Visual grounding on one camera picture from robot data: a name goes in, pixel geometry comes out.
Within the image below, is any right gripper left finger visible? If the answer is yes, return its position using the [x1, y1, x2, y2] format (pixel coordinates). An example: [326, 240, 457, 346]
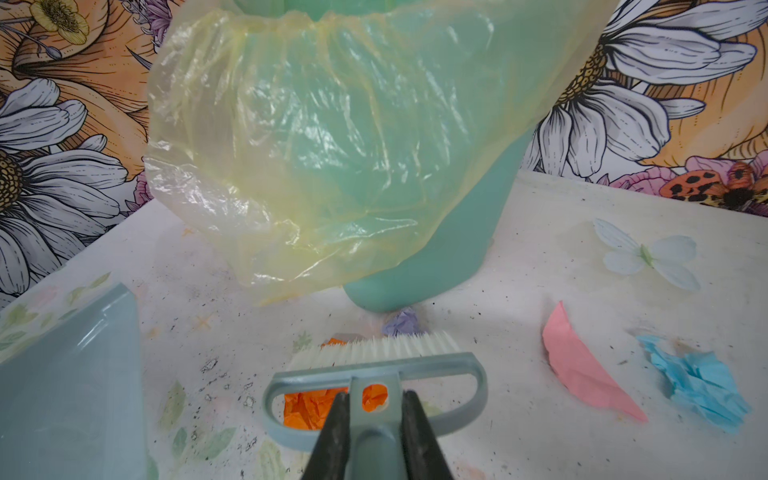
[301, 392, 351, 480]

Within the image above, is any small orange crumpled paper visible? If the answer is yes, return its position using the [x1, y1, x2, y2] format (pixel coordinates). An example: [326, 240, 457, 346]
[283, 337, 390, 432]

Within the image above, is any purple crumpled paper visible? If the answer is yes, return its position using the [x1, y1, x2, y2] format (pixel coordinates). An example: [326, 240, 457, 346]
[381, 307, 423, 337]

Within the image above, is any pink paper scrap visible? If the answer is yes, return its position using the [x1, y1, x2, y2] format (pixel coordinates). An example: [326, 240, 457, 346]
[542, 301, 648, 423]

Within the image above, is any green trash bin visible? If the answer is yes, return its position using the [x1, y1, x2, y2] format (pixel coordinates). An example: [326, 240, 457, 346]
[233, 0, 535, 314]

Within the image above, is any grey-blue hand brush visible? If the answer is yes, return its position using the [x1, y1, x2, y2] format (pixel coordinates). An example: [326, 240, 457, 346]
[261, 331, 489, 479]

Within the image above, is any yellow plastic bin liner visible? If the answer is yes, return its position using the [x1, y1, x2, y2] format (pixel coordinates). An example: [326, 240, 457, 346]
[145, 1, 616, 303]

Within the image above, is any light blue crumpled paper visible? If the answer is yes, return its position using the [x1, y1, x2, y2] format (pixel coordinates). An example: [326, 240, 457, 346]
[636, 335, 752, 434]

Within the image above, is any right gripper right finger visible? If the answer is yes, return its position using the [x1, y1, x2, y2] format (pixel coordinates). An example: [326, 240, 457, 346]
[400, 390, 453, 480]

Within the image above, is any grey-blue dustpan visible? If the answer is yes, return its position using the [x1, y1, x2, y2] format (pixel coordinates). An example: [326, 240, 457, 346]
[1, 284, 149, 479]

